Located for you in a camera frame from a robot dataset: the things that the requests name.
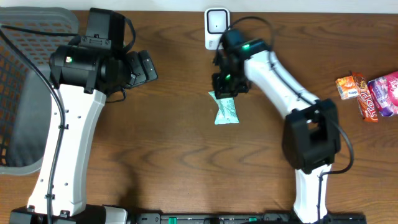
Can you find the small orange juice box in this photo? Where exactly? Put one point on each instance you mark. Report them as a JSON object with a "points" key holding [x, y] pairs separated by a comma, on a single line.
{"points": [[347, 87]]}

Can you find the grey plastic mesh basket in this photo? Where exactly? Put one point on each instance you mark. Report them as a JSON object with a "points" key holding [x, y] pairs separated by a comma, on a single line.
{"points": [[25, 100]]}

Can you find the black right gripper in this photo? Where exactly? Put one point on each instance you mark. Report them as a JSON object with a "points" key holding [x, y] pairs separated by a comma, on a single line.
{"points": [[222, 91]]}

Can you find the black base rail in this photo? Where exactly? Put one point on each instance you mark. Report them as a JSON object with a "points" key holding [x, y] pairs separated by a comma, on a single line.
{"points": [[156, 218]]}

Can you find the teal snack wrapper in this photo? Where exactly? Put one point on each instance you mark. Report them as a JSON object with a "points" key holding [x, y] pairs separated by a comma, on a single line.
{"points": [[226, 110]]}

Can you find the red Top chocolate bar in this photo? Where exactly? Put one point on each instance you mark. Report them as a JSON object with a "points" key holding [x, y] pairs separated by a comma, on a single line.
{"points": [[364, 98]]}

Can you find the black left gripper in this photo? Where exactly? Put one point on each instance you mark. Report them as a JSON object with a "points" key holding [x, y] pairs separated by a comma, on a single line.
{"points": [[137, 70]]}

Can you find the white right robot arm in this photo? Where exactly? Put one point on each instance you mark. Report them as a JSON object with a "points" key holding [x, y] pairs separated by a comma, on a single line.
{"points": [[311, 136]]}

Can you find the red purple snack packet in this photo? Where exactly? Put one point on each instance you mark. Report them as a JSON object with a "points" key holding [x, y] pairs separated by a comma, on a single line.
{"points": [[384, 93]]}

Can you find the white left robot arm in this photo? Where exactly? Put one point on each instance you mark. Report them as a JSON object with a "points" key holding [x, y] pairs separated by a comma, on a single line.
{"points": [[83, 77]]}

